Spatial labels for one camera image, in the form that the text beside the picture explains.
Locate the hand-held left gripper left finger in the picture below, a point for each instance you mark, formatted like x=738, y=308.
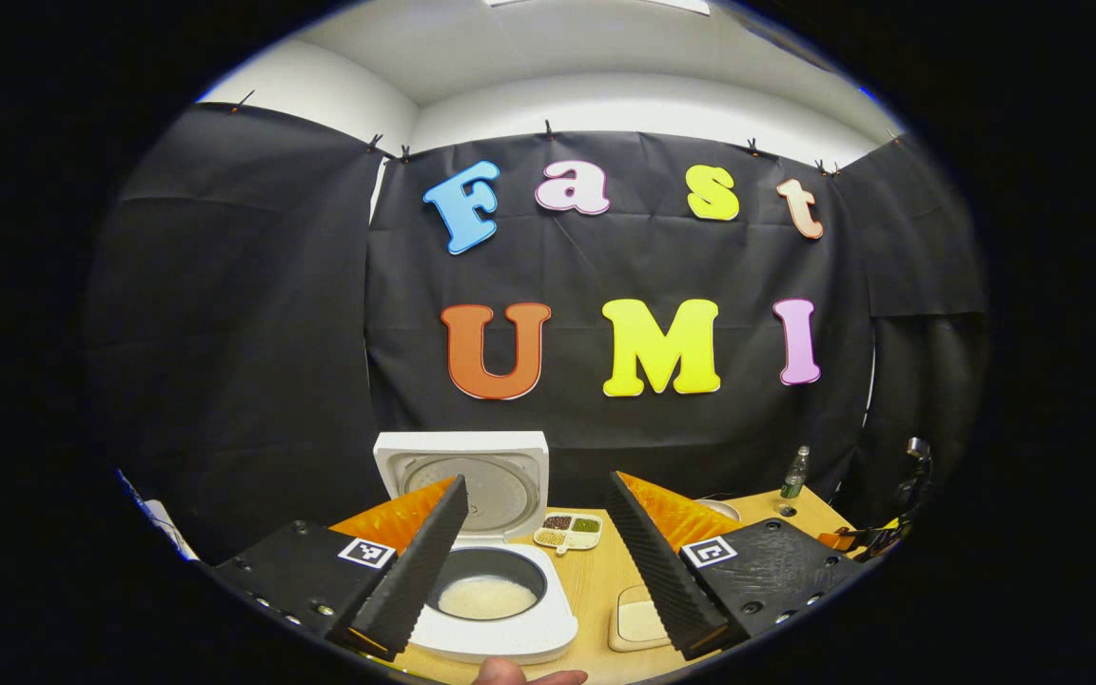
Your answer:
x=415, y=571

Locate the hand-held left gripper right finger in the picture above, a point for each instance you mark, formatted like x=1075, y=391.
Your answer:
x=657, y=571

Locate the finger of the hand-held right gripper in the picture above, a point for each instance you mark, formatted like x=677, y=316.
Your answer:
x=838, y=539

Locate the clear container of rice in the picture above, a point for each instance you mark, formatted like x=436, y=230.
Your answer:
x=641, y=623

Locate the white rice cooker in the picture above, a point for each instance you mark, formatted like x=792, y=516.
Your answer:
x=510, y=637

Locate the clear plastic water bottle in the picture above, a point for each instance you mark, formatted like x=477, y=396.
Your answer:
x=795, y=476

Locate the white round plate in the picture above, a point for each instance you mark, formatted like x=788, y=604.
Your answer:
x=721, y=509

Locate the white divided condiment dish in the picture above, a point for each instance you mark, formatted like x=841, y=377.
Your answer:
x=569, y=533

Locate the black backdrop cloth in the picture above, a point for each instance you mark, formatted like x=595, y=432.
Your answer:
x=605, y=419

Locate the ceiling light panel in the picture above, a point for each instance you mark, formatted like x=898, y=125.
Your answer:
x=605, y=5

